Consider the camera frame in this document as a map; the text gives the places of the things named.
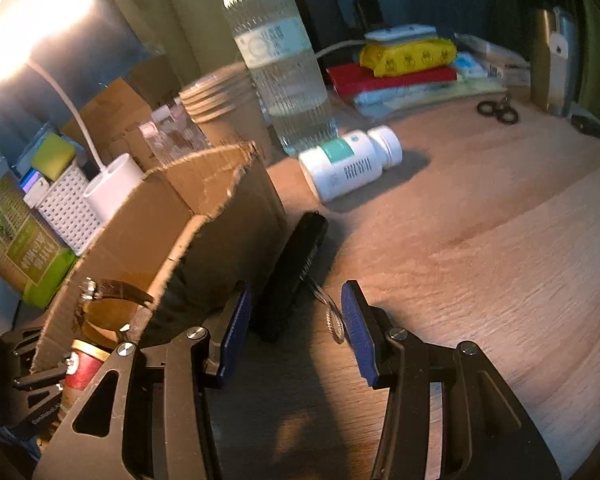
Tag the metal keyring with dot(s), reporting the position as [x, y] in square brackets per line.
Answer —
[330, 312]

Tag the flat brown cardboard piece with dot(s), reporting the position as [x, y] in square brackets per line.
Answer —
[110, 110]

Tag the black flashlight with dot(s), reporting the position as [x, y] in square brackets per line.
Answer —
[295, 270]

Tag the cardboard box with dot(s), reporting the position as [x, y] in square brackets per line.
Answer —
[245, 210]

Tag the red book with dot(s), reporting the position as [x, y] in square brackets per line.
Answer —
[375, 82]

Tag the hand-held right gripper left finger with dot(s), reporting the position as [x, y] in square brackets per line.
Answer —
[235, 342]

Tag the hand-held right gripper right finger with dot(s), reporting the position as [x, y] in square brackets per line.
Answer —
[360, 345]

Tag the small blue white box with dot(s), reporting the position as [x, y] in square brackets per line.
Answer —
[32, 180]

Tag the white perforated basket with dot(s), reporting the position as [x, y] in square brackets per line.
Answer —
[70, 215]

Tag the pale plastic folder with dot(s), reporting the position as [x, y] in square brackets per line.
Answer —
[430, 95]

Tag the yellow wet wipes pack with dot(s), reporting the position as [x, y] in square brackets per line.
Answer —
[405, 57]

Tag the black scissors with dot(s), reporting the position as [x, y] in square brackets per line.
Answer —
[500, 111]

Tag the beige panel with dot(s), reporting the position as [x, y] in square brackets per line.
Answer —
[190, 15]

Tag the white flat package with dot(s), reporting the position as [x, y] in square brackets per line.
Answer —
[500, 57]

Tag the green carton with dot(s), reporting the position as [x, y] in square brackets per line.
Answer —
[25, 255]

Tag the stack of brown paper cups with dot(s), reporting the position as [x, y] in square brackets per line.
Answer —
[225, 105]

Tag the white pill bottle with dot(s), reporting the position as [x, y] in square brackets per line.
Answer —
[345, 167]

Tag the gold and red can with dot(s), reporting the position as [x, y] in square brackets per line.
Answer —
[82, 370]

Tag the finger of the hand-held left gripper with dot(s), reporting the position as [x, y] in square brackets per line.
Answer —
[45, 379]

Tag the black power adapter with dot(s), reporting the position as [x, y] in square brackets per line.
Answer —
[367, 12]

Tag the small clear packets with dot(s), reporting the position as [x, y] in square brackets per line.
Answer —
[175, 132]

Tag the white desk lamp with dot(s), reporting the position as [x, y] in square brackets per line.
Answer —
[112, 185]

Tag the white power bank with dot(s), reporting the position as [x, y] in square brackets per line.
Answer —
[400, 33]

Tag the dark chair back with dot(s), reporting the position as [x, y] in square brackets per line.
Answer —
[450, 0]

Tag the clear water bottle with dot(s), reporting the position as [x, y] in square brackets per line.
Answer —
[290, 85]

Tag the yellow sponge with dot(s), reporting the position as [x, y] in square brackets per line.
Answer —
[55, 155]

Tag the steel tumbler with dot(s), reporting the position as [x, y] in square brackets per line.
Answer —
[555, 70]

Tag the blue white packet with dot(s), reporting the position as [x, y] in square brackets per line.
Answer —
[467, 66]

